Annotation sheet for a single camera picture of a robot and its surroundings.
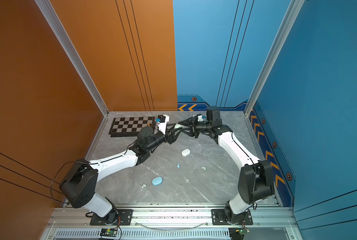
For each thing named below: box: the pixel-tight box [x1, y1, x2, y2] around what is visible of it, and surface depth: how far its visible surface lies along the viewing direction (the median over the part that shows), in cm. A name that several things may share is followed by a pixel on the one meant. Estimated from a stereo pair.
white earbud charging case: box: [181, 148, 191, 157], surface depth 98 cm
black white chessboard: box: [108, 116, 155, 138], surface depth 111 cm
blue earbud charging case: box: [151, 176, 163, 186], surface depth 85 cm
